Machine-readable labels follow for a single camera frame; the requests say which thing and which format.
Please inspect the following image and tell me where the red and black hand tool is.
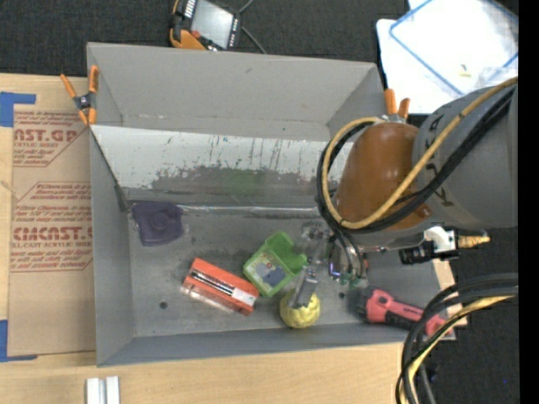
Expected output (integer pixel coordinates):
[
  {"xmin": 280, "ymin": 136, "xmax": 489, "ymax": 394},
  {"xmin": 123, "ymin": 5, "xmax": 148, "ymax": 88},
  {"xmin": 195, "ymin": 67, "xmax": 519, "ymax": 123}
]
[{"xmin": 349, "ymin": 288, "xmax": 455, "ymax": 338}]

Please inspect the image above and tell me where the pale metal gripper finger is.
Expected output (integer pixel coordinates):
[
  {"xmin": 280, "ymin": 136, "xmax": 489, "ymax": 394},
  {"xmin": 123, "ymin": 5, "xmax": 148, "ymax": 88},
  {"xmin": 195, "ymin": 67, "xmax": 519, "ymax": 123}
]
[
  {"xmin": 300, "ymin": 221, "xmax": 332, "ymax": 267},
  {"xmin": 293, "ymin": 266, "xmax": 320, "ymax": 310}
]

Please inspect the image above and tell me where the grey metal bin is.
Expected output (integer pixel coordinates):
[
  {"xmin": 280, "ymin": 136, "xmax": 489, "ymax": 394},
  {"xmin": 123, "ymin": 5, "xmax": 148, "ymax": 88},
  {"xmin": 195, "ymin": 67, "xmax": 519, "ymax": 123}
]
[{"xmin": 86, "ymin": 42, "xmax": 456, "ymax": 368}]

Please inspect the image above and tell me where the brown cardboard board red print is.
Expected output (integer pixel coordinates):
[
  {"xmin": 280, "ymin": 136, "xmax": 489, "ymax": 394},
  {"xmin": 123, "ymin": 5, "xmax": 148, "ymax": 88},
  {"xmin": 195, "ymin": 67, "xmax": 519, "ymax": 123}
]
[{"xmin": 0, "ymin": 72, "xmax": 99, "ymax": 364}]

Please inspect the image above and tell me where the green toy box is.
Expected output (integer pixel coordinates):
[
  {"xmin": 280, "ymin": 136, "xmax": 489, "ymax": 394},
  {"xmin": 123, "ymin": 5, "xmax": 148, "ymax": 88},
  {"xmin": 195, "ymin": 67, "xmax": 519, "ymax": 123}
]
[{"xmin": 243, "ymin": 231, "xmax": 309, "ymax": 299}]

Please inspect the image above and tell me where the purple flat rounded object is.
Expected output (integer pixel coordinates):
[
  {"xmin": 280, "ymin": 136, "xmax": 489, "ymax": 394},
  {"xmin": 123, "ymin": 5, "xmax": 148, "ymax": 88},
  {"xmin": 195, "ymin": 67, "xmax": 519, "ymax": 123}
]
[{"xmin": 131, "ymin": 201, "xmax": 185, "ymax": 247}]

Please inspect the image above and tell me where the orange flat box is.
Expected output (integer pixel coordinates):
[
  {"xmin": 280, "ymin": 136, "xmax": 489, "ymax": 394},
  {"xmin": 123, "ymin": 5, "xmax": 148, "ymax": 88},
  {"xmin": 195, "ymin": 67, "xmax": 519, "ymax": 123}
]
[{"xmin": 180, "ymin": 257, "xmax": 260, "ymax": 316}]

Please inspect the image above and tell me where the black cylinder on white bracket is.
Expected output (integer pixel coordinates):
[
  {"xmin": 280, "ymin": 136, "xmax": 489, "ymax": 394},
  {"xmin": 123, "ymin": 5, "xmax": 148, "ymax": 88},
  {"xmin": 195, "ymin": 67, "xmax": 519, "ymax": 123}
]
[{"xmin": 398, "ymin": 225, "xmax": 492, "ymax": 266}]

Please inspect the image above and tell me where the yellow knobbly ball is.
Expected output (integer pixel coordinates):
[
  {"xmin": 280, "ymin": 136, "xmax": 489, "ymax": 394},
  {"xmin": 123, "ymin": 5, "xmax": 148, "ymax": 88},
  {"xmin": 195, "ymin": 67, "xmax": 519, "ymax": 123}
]
[{"xmin": 279, "ymin": 290, "xmax": 322, "ymax": 330}]

